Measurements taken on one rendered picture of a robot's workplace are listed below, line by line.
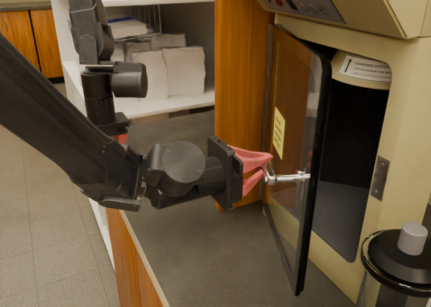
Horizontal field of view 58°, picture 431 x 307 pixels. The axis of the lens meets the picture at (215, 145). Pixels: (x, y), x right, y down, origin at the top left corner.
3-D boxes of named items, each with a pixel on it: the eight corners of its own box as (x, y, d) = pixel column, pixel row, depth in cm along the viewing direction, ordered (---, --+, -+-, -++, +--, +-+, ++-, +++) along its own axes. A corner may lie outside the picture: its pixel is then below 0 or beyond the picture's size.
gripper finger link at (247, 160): (284, 151, 60) (231, 164, 56) (281, 191, 63) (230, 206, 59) (260, 135, 66) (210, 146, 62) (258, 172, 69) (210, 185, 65)
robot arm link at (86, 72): (85, 63, 80) (74, 70, 75) (118, 63, 80) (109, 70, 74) (90, 95, 83) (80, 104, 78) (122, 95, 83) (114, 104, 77)
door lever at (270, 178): (285, 160, 67) (287, 147, 66) (301, 189, 59) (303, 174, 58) (254, 161, 67) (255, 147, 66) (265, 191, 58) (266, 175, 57)
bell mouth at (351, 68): (376, 59, 79) (381, 31, 76) (458, 81, 64) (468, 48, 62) (304, 68, 72) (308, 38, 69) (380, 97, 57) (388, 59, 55)
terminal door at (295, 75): (263, 199, 92) (275, 22, 74) (299, 301, 64) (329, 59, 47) (260, 199, 92) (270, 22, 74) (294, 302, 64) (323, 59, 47)
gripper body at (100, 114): (131, 129, 82) (127, 95, 79) (81, 138, 78) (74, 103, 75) (122, 118, 88) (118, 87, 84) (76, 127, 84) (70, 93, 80)
